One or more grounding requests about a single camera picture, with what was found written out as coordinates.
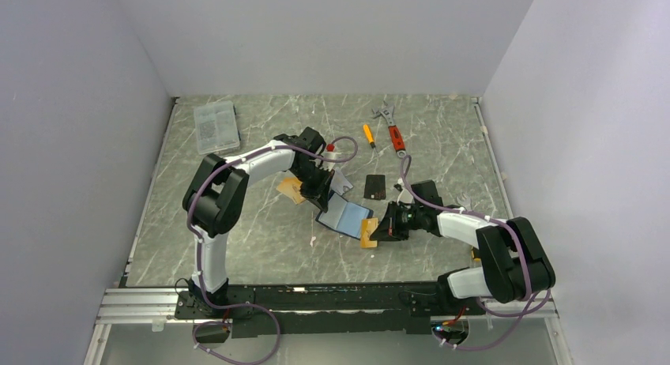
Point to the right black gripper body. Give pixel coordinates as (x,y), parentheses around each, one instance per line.
(409,220)

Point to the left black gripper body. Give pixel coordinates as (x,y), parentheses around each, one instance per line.
(314,181)

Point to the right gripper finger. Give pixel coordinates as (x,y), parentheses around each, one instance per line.
(385,231)
(392,211)

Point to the gold VIP card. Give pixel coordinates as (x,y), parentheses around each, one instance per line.
(368,226)

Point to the blue leather card holder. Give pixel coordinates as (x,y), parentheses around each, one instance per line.
(343,216)

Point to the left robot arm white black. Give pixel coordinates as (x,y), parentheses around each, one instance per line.
(216,195)

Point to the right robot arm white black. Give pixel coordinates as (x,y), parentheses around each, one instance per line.
(513,263)

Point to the silver card stack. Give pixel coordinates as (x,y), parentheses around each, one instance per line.
(340,184)

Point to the gold card stack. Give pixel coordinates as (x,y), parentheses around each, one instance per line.
(290,188)

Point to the black card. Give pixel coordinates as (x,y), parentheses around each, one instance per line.
(375,187)

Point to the clear plastic screw box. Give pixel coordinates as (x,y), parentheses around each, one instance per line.
(216,128)

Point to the orange handled screwdriver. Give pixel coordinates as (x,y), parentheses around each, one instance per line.
(369,136)

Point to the red handled adjustable wrench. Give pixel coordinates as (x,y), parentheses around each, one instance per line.
(387,112)

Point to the aluminium frame rail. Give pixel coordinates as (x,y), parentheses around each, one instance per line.
(153,306)

